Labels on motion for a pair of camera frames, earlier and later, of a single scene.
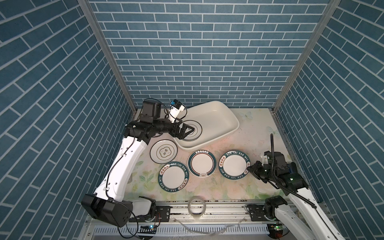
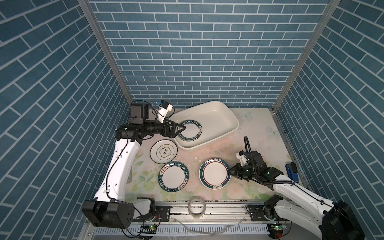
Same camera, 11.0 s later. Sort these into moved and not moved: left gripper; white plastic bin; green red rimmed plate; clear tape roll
Moved: green red rimmed plate
Not moved: white plastic bin; left gripper; clear tape roll
